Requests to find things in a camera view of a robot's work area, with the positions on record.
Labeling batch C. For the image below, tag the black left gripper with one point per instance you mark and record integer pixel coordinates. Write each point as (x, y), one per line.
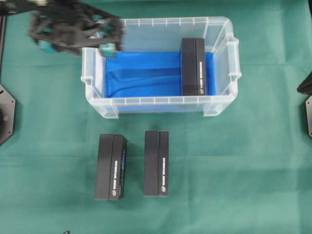
(56, 31)

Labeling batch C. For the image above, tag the black box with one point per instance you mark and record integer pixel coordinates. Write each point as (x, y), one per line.
(156, 163)
(111, 166)
(193, 67)

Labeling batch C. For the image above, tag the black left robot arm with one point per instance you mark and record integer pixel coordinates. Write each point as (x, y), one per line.
(14, 7)

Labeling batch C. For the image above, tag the clear plastic storage case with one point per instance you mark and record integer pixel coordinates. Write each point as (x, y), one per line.
(147, 35)

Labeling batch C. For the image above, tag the blue plastic liner sheet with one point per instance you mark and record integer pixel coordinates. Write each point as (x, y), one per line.
(154, 74)

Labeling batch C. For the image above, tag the green table cloth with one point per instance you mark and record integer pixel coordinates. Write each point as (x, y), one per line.
(245, 171)

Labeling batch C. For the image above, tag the black frame rail left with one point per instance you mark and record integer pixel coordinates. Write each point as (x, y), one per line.
(3, 21)

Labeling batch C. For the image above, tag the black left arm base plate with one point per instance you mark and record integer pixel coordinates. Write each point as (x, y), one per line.
(7, 114)

